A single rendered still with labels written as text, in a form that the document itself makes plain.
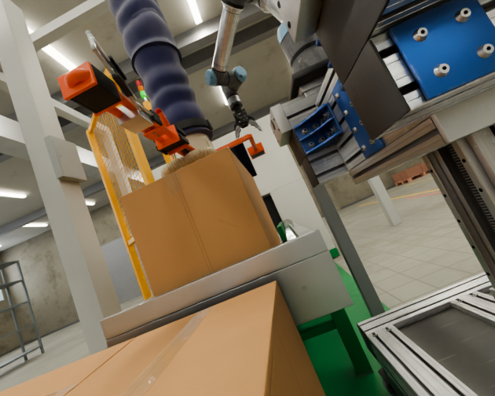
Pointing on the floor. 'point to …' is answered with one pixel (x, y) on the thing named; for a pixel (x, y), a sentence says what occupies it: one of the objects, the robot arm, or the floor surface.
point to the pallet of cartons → (411, 174)
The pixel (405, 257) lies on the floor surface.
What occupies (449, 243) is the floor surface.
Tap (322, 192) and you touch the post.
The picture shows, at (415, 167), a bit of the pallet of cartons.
